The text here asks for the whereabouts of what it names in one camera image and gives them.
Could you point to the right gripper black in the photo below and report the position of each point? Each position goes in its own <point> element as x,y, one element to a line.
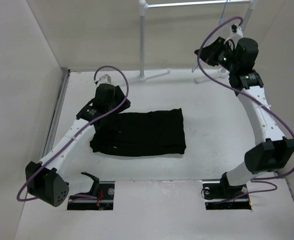
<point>211,51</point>

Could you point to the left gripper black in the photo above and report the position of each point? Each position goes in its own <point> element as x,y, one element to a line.
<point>118,95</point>

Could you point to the black trousers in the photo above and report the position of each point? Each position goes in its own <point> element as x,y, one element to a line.
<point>134,134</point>

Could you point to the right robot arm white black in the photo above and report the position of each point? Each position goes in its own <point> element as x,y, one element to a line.
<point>272,148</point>

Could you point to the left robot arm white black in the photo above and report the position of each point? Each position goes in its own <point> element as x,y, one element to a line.
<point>47,179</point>

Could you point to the white garment rack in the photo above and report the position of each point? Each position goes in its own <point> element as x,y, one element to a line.
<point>144,6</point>

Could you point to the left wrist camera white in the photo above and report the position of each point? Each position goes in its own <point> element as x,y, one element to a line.
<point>105,79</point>

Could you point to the light blue wire hanger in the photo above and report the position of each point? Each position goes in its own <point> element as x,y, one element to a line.
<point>222,19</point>

